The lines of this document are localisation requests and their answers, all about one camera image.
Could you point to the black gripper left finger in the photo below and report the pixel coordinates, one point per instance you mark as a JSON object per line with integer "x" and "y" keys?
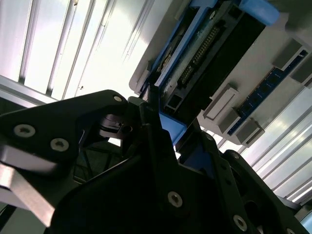
{"x": 48, "y": 122}

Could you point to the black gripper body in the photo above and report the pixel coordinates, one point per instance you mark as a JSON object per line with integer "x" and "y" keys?
{"x": 117, "y": 207}

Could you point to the hard disk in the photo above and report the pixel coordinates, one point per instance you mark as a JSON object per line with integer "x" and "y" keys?
{"x": 219, "y": 61}

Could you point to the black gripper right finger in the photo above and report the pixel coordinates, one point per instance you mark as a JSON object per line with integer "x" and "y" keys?
{"x": 243, "y": 195}

